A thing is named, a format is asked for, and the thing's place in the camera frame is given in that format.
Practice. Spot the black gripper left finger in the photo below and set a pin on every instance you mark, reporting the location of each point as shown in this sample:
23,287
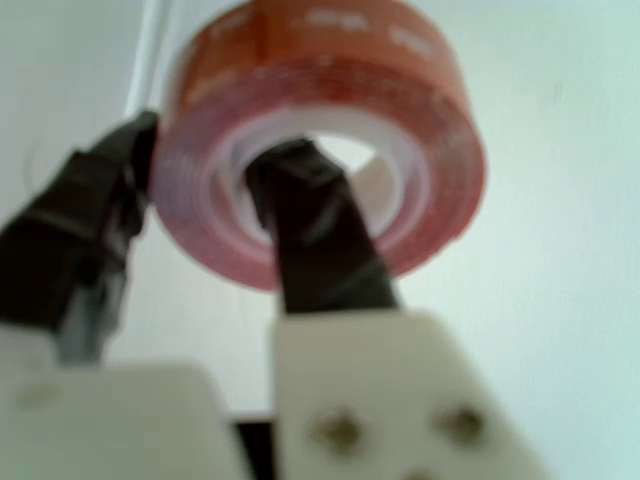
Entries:
60,240

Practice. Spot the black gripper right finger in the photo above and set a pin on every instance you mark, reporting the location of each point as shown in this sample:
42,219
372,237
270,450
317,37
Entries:
325,260

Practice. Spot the red tape roll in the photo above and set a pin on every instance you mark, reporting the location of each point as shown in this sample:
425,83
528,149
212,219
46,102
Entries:
430,150

